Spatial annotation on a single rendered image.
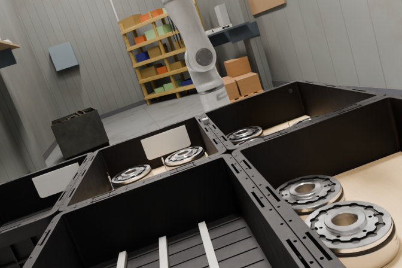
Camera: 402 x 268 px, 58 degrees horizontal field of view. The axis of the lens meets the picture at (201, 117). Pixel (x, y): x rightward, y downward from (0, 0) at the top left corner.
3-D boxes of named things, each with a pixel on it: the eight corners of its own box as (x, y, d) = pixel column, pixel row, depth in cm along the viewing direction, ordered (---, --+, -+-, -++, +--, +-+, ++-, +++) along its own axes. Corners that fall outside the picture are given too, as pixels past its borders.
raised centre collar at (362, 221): (317, 221, 45) (316, 216, 45) (352, 207, 46) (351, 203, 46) (337, 240, 41) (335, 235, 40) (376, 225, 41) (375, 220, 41)
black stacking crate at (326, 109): (212, 154, 102) (200, 116, 100) (309, 118, 104) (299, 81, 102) (249, 213, 63) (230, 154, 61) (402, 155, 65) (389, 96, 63)
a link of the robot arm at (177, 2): (161, -8, 107) (157, -3, 116) (197, 76, 113) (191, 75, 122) (189, -19, 108) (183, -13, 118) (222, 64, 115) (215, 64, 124)
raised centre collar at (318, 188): (285, 190, 56) (283, 186, 56) (314, 180, 56) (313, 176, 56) (295, 203, 51) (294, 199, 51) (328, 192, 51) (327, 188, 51)
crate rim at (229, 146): (201, 122, 100) (198, 113, 100) (301, 87, 102) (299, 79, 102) (233, 164, 61) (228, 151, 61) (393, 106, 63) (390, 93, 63)
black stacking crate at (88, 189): (110, 190, 100) (95, 152, 98) (212, 154, 102) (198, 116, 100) (84, 275, 61) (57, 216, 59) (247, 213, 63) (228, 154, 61)
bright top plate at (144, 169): (115, 174, 96) (115, 173, 96) (151, 163, 96) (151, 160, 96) (109, 189, 86) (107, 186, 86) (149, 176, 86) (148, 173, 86)
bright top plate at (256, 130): (221, 137, 98) (221, 135, 98) (256, 125, 98) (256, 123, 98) (227, 147, 88) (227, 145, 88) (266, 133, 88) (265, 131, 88)
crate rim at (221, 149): (97, 158, 98) (94, 151, 98) (201, 122, 100) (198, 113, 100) (61, 226, 59) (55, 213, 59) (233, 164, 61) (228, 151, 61)
